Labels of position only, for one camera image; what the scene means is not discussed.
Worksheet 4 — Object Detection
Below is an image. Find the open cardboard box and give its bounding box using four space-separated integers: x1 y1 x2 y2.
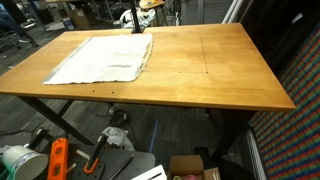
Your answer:
167 154 222 180

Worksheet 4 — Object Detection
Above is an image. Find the pink cloth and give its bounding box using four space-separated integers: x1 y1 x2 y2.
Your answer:
181 173 203 180

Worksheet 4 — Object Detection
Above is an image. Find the clear plastic bag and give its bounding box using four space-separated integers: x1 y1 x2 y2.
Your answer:
101 126 136 152

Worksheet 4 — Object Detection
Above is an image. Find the white pipe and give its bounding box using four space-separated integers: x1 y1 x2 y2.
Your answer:
227 0 247 24
222 0 240 24

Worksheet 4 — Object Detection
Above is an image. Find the round wooden stool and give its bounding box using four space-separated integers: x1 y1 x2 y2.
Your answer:
138 0 167 10

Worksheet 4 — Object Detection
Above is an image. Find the grey tape strip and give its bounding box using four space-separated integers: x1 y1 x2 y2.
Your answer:
41 37 93 85

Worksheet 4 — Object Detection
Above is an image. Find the small cardboard box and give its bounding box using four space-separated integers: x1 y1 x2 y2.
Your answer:
67 8 91 30

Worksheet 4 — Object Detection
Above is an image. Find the orange spirit level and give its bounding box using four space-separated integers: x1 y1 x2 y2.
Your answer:
46 137 70 180

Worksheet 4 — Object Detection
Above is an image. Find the black perforated board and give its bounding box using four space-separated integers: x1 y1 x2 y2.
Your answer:
43 143 135 180

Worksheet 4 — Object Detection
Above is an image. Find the white cloth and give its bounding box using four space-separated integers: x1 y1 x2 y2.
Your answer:
43 32 154 85

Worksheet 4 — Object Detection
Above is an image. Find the black clamp orange handle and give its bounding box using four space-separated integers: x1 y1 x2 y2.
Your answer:
82 133 110 175

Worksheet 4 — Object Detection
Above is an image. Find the white slotted metal plate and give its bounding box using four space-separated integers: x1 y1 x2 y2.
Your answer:
131 164 168 180

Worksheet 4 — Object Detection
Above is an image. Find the black pen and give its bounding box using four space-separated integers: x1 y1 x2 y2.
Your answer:
107 153 136 180

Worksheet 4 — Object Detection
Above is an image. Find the black camera pole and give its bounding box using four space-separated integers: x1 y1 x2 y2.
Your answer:
129 0 146 35

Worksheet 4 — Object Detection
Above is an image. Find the white paper bucket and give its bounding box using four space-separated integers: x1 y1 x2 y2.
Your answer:
1 144 50 180

